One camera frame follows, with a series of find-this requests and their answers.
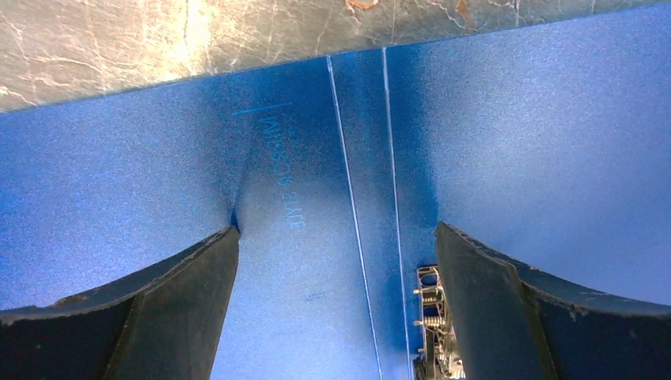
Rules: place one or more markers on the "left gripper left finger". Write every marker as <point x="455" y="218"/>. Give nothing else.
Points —
<point x="162" y="322"/>

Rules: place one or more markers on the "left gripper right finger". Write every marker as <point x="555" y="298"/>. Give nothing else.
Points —
<point x="514" y="321"/>

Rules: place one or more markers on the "blue folder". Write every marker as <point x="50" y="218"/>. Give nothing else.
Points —
<point x="548" y="143"/>

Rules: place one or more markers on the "metal folder clip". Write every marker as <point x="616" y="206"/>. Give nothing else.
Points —
<point x="439" y="357"/>

